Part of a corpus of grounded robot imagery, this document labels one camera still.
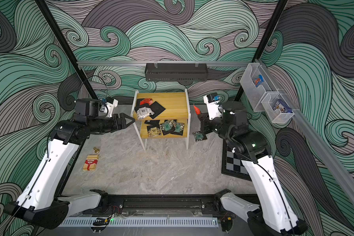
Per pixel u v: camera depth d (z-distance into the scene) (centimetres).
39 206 36
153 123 88
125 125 57
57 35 81
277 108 67
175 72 97
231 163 84
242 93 113
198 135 101
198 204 75
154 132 84
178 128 86
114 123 56
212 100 48
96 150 92
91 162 87
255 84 83
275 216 34
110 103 59
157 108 73
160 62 95
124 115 58
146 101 76
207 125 51
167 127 86
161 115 71
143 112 71
